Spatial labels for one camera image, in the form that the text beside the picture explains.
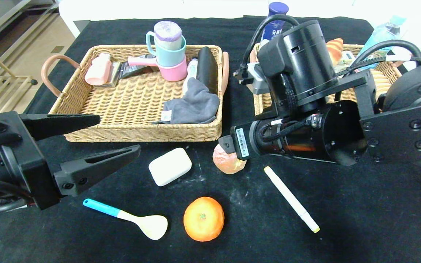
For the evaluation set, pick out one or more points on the purple trash bag roll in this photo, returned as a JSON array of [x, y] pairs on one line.
[[167, 33]]

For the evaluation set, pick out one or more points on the round brown bun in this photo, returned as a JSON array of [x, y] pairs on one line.
[[228, 165]]

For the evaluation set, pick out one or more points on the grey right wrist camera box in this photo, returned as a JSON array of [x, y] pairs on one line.
[[258, 80]]

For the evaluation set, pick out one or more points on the white soap bar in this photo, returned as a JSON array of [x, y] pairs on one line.
[[169, 167]]

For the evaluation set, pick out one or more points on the black oblong case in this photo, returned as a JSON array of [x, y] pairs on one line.
[[207, 67]]

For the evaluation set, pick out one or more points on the small white green carton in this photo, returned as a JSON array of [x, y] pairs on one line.
[[348, 58]]

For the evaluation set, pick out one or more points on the teal mug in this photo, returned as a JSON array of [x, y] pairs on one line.
[[168, 56]]

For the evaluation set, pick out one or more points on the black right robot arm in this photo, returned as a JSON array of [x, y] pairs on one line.
[[298, 58]]

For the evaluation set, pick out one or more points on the ridged long bread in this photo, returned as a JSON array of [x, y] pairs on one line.
[[382, 82]]

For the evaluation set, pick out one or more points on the white bottle with blue cap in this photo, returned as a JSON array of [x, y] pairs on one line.
[[277, 7]]

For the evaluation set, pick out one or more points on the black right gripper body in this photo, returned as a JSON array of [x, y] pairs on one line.
[[242, 142]]

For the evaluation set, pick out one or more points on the white tube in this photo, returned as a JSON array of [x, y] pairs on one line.
[[192, 69]]

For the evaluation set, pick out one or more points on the silver foil packet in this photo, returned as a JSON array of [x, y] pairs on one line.
[[112, 75]]

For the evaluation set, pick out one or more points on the white marker pen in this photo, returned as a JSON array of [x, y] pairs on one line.
[[291, 199]]

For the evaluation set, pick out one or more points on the striped croissant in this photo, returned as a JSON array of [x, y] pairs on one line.
[[336, 47]]

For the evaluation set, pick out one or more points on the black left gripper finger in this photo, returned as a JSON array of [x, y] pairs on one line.
[[82, 175], [60, 122]]

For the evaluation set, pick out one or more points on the orange mandarin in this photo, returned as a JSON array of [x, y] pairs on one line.
[[203, 219]]

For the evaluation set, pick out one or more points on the black plastic pouch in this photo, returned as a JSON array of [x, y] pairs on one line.
[[132, 70]]

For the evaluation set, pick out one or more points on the clear water bottle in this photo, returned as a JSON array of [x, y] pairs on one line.
[[382, 34]]

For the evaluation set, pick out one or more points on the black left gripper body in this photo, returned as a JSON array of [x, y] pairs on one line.
[[31, 160]]

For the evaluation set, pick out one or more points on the woven wicker basket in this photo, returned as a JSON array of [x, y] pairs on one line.
[[263, 104], [130, 98]]

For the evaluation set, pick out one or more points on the pink plastic bottle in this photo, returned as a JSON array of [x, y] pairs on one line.
[[99, 71]]

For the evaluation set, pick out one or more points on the white table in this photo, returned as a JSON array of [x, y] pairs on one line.
[[122, 9]]

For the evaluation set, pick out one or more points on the grey cloth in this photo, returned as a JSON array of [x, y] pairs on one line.
[[192, 106]]

